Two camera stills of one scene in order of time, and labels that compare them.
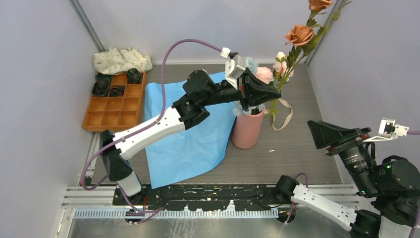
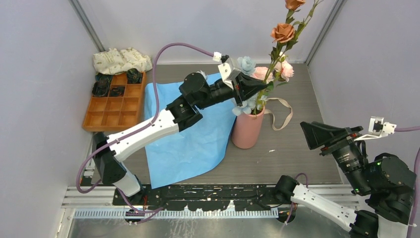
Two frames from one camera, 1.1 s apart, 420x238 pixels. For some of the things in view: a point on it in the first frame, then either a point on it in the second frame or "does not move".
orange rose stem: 316,6 -> 292,6
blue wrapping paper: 197,149 does not move
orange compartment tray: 113,113 does not move
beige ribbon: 267,111 does not move
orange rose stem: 301,37 -> 283,34
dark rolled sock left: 100,88 does not move
